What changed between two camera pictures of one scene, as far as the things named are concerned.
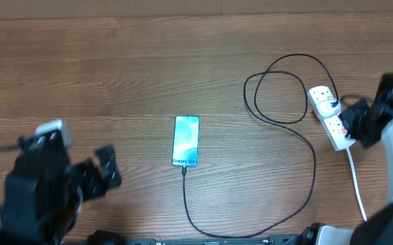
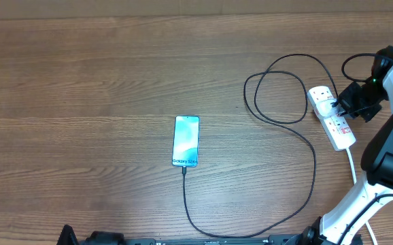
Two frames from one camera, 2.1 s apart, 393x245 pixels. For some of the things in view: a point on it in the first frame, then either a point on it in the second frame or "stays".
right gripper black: [368, 139] to [346, 100]
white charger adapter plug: [326, 109] stays
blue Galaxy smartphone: [185, 141] stays
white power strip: [333, 124] stays
